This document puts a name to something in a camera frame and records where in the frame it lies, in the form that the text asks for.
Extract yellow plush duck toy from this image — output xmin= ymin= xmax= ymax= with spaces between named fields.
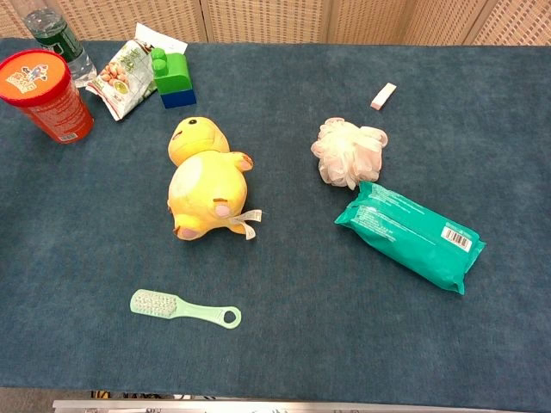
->
xmin=166 ymin=115 xmax=263 ymax=243

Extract blue block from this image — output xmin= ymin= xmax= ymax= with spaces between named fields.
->
xmin=159 ymin=89 xmax=198 ymax=109

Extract green toy building block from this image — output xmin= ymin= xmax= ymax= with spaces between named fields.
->
xmin=150 ymin=47 xmax=194 ymax=96

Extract pale pink mesh bath loofah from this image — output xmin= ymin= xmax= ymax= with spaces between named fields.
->
xmin=310 ymin=117 xmax=389 ymax=191

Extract blue felt table cloth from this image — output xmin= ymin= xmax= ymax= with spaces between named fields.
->
xmin=0 ymin=37 xmax=551 ymax=412

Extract teal wet wipes pack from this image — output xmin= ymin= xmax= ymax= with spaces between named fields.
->
xmin=334 ymin=181 xmax=487 ymax=296

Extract small pink rectangular eraser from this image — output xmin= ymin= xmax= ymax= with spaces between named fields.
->
xmin=370 ymin=82 xmax=398 ymax=112

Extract mint green plastic brush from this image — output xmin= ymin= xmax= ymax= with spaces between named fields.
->
xmin=129 ymin=288 xmax=243 ymax=330

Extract woven wicker folding screen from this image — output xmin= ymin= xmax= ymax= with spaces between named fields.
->
xmin=0 ymin=0 xmax=551 ymax=47

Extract green white nut snack bag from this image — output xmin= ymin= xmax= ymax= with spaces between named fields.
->
xmin=84 ymin=22 xmax=189 ymax=122

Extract orange red lidded canister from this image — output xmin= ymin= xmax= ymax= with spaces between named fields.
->
xmin=0 ymin=48 xmax=95 ymax=145

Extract clear green-label water bottle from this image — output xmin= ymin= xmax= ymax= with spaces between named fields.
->
xmin=23 ymin=8 xmax=98 ymax=89

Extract aluminium frame rail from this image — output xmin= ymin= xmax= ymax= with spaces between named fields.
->
xmin=52 ymin=398 xmax=551 ymax=413

